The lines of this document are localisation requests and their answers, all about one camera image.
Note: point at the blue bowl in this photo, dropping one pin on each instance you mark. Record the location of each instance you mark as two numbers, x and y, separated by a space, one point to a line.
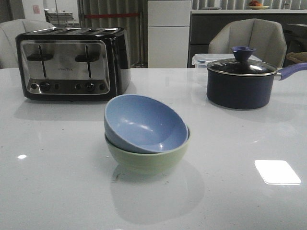
142 124

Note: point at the glass pot lid purple knob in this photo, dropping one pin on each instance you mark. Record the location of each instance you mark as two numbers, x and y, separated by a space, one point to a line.
241 64

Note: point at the green bowl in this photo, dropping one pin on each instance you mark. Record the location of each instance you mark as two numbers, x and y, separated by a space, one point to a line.
148 164

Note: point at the dark grey counter cabinet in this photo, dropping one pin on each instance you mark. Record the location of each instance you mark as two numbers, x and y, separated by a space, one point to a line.
205 25

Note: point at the white refrigerator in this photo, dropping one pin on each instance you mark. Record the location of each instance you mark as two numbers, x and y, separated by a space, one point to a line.
168 33

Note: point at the black and steel toaster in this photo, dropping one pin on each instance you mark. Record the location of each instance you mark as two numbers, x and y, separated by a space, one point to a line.
74 64

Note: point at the grey armchair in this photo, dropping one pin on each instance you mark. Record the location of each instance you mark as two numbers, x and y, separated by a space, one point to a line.
8 32
265 36

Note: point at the dark blue saucepan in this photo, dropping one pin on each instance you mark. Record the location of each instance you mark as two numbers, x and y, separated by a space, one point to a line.
245 91

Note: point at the fruit plate on counter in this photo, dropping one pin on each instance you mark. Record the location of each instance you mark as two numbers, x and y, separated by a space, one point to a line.
256 5

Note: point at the grey armchair on left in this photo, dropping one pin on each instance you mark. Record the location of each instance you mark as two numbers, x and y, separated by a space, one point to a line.
8 32

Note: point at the grey armchair on right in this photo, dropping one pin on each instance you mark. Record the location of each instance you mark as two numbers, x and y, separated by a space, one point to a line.
265 36

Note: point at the clear plastic food container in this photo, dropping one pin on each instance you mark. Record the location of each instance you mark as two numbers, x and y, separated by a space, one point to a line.
201 60

